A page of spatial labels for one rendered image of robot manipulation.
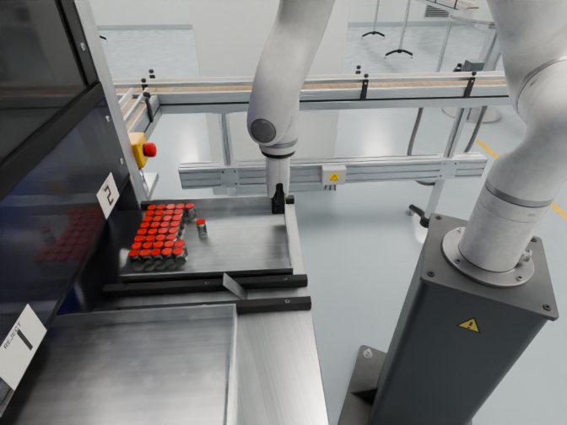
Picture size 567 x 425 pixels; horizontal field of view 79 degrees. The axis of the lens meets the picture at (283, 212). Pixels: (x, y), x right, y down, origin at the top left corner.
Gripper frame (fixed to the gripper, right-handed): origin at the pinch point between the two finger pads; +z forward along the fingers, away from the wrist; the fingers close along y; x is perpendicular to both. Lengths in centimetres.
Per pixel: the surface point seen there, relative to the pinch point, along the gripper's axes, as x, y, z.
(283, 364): -1.5, 38.2, 4.3
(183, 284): -19.9, 21.6, 2.5
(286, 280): 0.3, 21.9, 2.3
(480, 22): 189, -254, 0
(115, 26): -307, -794, 89
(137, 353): -25.9, 34.7, 4.3
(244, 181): -13, -84, 46
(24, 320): -35, 39, -12
